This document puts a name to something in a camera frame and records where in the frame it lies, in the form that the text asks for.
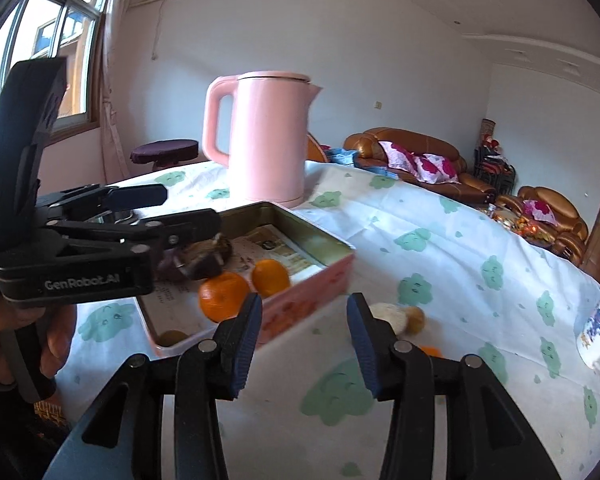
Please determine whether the stack of dark chairs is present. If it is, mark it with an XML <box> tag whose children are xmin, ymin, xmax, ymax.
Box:
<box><xmin>474</xmin><ymin>145</ymin><xmax>518</xmax><ymax>196</ymax></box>

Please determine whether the long brown leather sofa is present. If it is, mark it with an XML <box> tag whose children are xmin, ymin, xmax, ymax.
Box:
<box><xmin>343</xmin><ymin>127</ymin><xmax>498</xmax><ymax>206</ymax></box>

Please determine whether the pile of colourful snacks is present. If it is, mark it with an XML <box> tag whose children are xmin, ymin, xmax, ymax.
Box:
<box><xmin>487</xmin><ymin>205</ymin><xmax>553</xmax><ymax>241</ymax></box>

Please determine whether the white garlic bulb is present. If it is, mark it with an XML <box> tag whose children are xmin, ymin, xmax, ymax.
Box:
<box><xmin>367</xmin><ymin>302</ymin><xmax>410</xmax><ymax>333</ymax></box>

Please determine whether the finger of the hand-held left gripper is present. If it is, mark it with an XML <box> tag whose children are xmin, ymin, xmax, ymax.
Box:
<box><xmin>35</xmin><ymin>183</ymin><xmax>168</xmax><ymax>223</ymax></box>
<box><xmin>47</xmin><ymin>208</ymin><xmax>223</xmax><ymax>261</ymax></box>

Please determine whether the glass window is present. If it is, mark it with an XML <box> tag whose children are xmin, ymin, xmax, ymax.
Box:
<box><xmin>0</xmin><ymin>0</ymin><xmax>112</xmax><ymax>133</ymax></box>

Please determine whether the white wall cable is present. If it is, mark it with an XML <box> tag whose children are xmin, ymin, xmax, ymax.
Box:
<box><xmin>151</xmin><ymin>0</ymin><xmax>165</xmax><ymax>61</ymax></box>

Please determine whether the white instruction sheet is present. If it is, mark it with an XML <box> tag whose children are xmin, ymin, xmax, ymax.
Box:
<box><xmin>147</xmin><ymin>280</ymin><xmax>206</xmax><ymax>343</ymax></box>

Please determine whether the pink electric kettle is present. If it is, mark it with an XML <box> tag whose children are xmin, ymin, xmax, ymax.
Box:
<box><xmin>202</xmin><ymin>71</ymin><xmax>323</xmax><ymax>209</ymax></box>

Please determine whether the person's left hand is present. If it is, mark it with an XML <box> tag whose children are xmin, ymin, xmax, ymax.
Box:
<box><xmin>0</xmin><ymin>301</ymin><xmax>78</xmax><ymax>391</ymax></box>

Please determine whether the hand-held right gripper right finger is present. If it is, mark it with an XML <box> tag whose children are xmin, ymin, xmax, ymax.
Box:
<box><xmin>346</xmin><ymin>292</ymin><xmax>563</xmax><ymax>480</ymax></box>

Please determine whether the dark purple cushioned stool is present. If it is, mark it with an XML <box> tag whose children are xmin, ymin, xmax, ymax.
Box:
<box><xmin>131</xmin><ymin>139</ymin><xmax>199</xmax><ymax>173</ymax></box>

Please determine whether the white green cloud tablecloth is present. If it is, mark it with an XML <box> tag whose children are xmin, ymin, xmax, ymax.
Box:
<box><xmin>55</xmin><ymin>160</ymin><xmax>600</xmax><ymax>480</ymax></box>

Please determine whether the orange brown chair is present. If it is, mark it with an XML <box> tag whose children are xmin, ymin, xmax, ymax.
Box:
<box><xmin>306</xmin><ymin>132</ymin><xmax>331</xmax><ymax>163</ymax></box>

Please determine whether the dark purple mangosteen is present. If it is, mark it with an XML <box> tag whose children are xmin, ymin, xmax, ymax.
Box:
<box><xmin>154</xmin><ymin>236</ymin><xmax>233</xmax><ymax>282</ymax></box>

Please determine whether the pink curtain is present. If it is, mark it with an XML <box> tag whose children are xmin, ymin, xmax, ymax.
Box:
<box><xmin>100</xmin><ymin>0</ymin><xmax>141</xmax><ymax>181</ymax></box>

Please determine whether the pink rectangular tin box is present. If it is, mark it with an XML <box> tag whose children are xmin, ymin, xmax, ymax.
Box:
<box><xmin>136</xmin><ymin>201</ymin><xmax>356</xmax><ymax>358</ymax></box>

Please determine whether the white floral mug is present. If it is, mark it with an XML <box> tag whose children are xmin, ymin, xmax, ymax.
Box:
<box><xmin>574</xmin><ymin>282</ymin><xmax>600</xmax><ymax>373</ymax></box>

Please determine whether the pink floral pillow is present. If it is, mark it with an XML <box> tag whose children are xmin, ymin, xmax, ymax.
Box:
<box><xmin>522</xmin><ymin>199</ymin><xmax>556</xmax><ymax>223</ymax></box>
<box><xmin>415</xmin><ymin>154</ymin><xmax>461</xmax><ymax>183</ymax></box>
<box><xmin>379</xmin><ymin>141</ymin><xmax>421</xmax><ymax>173</ymax></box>

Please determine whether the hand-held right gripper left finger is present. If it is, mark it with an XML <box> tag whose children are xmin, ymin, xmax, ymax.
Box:
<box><xmin>42</xmin><ymin>292</ymin><xmax>263</xmax><ymax>480</ymax></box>

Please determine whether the brown leather armchair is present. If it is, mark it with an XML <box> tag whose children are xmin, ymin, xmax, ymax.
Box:
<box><xmin>495</xmin><ymin>186</ymin><xmax>589</xmax><ymax>261</ymax></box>

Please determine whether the printed leaflet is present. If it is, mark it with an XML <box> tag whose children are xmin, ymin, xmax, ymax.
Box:
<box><xmin>230</xmin><ymin>225</ymin><xmax>323</xmax><ymax>281</ymax></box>

